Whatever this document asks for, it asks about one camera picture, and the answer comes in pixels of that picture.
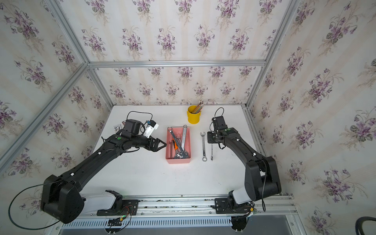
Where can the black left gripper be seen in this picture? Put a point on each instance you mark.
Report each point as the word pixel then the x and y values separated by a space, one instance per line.
pixel 154 148

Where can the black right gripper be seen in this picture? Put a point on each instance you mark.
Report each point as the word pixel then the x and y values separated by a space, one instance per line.
pixel 209 140

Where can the pink plastic storage box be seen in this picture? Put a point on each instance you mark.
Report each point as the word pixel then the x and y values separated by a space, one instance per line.
pixel 170 152

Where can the chrome end wrench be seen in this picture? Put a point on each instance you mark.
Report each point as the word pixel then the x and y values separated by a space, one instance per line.
pixel 204 158

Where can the large forged steel wrench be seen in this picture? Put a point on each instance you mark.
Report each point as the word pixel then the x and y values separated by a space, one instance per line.
pixel 185 128

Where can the orange handled adjustable wrench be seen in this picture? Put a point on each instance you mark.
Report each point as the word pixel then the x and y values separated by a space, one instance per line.
pixel 174 145

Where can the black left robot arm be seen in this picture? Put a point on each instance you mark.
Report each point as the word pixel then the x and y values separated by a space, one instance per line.
pixel 61 196

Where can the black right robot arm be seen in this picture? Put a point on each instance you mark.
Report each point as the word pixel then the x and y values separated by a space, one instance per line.
pixel 261 173

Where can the yellow pencil cup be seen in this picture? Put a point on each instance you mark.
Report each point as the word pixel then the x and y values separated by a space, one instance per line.
pixel 193 118

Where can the bundle of pencils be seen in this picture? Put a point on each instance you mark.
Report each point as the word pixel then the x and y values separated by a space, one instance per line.
pixel 198 107

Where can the aluminium mounting rail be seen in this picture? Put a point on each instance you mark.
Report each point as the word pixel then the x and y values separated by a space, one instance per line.
pixel 194 205

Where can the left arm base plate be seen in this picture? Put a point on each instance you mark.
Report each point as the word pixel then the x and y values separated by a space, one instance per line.
pixel 119 208

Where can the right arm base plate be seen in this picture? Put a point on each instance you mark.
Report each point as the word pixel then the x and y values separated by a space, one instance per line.
pixel 229 206

